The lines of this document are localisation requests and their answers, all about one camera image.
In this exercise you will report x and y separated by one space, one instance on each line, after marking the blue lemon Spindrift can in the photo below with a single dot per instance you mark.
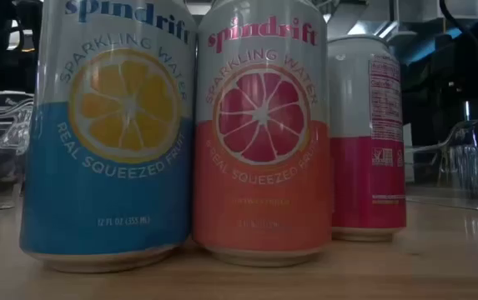
107 187

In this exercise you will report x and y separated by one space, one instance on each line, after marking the orange grapefruit Spindrift can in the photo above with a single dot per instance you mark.
261 200

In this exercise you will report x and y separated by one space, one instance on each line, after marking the pink white Spindrift can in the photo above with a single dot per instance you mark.
363 179

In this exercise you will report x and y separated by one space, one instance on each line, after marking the shiny vertical pole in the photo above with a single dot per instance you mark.
466 110

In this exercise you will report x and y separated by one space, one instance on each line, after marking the white ceiling duct box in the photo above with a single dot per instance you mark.
439 8

